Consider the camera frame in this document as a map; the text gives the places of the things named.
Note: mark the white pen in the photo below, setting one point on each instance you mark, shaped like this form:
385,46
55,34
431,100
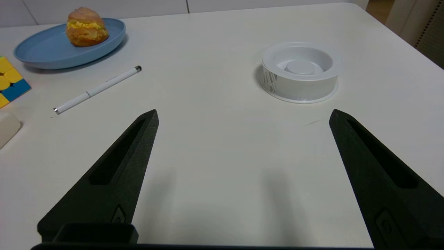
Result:
97,89

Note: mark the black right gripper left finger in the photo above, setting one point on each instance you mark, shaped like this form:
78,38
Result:
107,187

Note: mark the cream puff toy pastry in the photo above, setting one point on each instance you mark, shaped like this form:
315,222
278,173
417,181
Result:
86,27

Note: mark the white soap bar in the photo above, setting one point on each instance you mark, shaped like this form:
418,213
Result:
7,127

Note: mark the multicolour puzzle cube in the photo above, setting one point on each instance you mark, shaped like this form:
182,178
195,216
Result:
11,82

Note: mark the white round plastic container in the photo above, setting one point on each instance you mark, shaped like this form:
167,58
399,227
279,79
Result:
301,72

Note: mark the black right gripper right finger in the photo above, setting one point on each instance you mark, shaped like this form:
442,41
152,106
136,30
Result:
388,184

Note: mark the blue plate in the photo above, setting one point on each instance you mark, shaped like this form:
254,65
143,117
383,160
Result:
66,47

